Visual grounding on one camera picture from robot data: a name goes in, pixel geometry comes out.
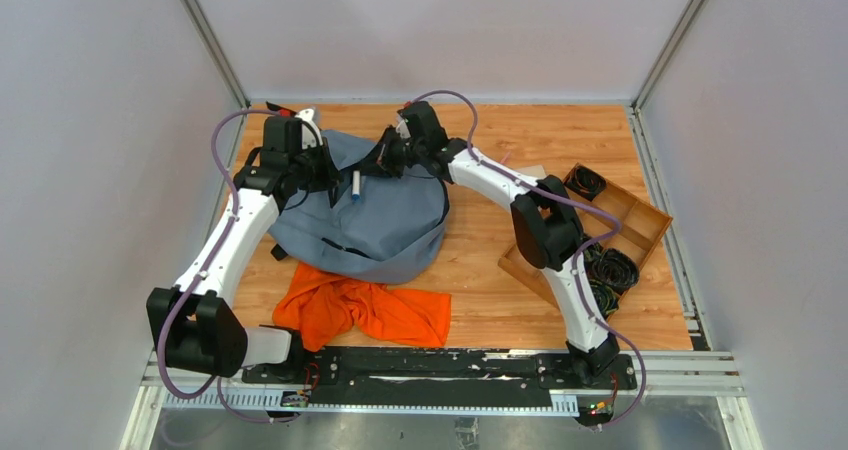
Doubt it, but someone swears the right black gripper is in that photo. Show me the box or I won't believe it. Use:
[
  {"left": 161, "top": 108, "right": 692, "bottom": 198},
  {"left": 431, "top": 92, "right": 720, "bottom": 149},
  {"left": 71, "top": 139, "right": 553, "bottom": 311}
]
[{"left": 355, "top": 125, "right": 427, "bottom": 180}]

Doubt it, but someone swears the blue capped white marker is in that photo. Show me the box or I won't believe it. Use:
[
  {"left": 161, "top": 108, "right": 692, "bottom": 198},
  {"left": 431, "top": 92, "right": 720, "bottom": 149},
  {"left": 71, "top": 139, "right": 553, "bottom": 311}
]
[{"left": 351, "top": 170, "right": 362, "bottom": 202}]

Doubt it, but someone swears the blue grey backpack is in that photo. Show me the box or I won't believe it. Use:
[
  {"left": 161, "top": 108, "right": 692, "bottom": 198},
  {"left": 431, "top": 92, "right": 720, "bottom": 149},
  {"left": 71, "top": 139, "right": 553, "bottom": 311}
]
[{"left": 268, "top": 129, "right": 450, "bottom": 284}]

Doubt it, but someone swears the beige wallet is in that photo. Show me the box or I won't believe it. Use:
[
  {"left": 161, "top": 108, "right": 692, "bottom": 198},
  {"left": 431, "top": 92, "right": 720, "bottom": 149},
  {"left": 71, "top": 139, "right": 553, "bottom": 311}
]
[{"left": 516, "top": 164, "right": 548, "bottom": 181}]

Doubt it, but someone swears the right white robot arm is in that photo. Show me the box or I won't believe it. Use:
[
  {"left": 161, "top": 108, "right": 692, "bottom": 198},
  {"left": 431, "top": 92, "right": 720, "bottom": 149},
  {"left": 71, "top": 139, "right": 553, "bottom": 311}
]
[{"left": 376, "top": 101, "right": 620, "bottom": 388}]

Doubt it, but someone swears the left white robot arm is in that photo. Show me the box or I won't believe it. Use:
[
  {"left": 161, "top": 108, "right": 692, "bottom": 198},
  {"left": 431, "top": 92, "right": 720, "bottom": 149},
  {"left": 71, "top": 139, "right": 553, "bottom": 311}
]
[{"left": 146, "top": 108, "right": 341, "bottom": 383}]

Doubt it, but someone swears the orange cloth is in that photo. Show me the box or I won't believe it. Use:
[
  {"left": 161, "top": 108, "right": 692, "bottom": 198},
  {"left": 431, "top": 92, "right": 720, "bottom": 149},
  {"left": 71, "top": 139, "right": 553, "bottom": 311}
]
[{"left": 271, "top": 263, "right": 451, "bottom": 351}]

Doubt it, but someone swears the wooden compartment tray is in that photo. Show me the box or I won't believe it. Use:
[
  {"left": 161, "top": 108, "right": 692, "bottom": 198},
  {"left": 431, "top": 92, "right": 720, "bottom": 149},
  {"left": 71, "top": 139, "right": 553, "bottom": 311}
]
[{"left": 497, "top": 162, "right": 674, "bottom": 316}]

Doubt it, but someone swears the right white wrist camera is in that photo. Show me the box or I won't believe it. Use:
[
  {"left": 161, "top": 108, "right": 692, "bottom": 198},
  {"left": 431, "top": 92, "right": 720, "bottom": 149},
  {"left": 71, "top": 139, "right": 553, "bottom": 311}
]
[{"left": 395, "top": 118, "right": 410, "bottom": 139}]

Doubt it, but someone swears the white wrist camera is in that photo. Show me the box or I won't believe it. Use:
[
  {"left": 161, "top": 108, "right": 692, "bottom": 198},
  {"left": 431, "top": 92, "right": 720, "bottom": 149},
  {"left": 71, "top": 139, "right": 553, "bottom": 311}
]
[
  {"left": 294, "top": 107, "right": 323, "bottom": 150},
  {"left": 395, "top": 118, "right": 410, "bottom": 139}
]

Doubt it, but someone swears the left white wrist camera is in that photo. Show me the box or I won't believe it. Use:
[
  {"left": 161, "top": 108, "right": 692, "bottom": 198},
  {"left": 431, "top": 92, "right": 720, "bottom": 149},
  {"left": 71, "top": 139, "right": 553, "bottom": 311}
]
[{"left": 294, "top": 107, "right": 323, "bottom": 150}]

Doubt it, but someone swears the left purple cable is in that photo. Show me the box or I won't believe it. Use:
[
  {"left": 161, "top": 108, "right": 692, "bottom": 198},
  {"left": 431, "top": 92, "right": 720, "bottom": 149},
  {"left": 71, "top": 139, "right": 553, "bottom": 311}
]
[{"left": 155, "top": 107, "right": 313, "bottom": 426}]

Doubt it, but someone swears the purple cable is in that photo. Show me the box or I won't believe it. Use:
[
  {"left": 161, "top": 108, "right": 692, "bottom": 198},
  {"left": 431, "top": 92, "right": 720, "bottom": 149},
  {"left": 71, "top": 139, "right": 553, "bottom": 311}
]
[
  {"left": 397, "top": 89, "right": 648, "bottom": 430},
  {"left": 155, "top": 107, "right": 313, "bottom": 426}
]

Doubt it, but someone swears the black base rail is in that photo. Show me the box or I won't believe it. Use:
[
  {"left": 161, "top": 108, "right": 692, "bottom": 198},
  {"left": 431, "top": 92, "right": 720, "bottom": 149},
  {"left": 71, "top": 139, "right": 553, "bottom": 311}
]
[{"left": 241, "top": 346, "right": 638, "bottom": 408}]

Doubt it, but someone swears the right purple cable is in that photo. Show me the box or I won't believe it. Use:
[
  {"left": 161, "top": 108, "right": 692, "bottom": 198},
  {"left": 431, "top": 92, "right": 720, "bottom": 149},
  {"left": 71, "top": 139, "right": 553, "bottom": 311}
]
[{"left": 397, "top": 89, "right": 648, "bottom": 430}]

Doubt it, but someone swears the coiled cable in tray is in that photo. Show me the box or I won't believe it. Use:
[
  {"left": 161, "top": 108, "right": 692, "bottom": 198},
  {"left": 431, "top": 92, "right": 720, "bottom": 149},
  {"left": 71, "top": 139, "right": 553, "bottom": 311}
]
[{"left": 589, "top": 281, "right": 621, "bottom": 320}]

